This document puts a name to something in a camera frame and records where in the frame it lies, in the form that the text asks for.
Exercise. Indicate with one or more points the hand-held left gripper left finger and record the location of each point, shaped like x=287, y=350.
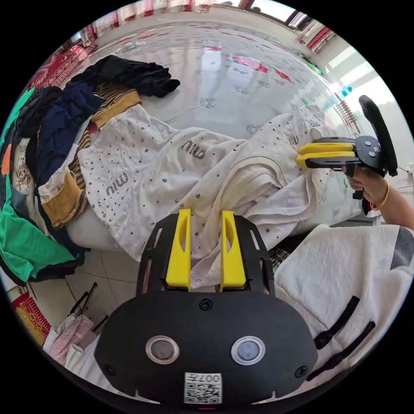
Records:
x=178, y=255

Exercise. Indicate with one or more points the red and white curtain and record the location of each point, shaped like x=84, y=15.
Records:
x=318, y=35

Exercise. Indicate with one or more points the white t-shirt with studs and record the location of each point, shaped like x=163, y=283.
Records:
x=155, y=168

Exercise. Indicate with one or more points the red and yellow carton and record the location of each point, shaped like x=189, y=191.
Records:
x=30, y=318

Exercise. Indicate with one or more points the person's body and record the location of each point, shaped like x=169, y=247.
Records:
x=339, y=278

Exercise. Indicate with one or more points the person's right hand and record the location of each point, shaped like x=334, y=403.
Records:
x=375, y=187

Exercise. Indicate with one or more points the person's right forearm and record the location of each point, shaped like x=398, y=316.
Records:
x=398, y=212

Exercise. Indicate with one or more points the pile of clothes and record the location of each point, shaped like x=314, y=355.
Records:
x=61, y=129

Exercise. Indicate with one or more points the wooden beaded rod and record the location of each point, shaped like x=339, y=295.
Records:
x=347, y=111

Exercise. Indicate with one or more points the window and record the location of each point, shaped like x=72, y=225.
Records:
x=268, y=8

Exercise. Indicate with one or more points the red patterned cloth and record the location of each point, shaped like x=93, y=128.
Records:
x=55, y=66

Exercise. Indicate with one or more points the bed with floral sheet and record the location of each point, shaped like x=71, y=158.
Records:
x=210, y=68

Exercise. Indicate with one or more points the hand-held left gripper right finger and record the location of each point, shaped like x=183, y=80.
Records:
x=232, y=258

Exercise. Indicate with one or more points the pink floral cloth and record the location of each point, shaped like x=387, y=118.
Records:
x=69, y=339

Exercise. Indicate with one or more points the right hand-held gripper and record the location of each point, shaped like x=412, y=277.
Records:
x=370, y=155

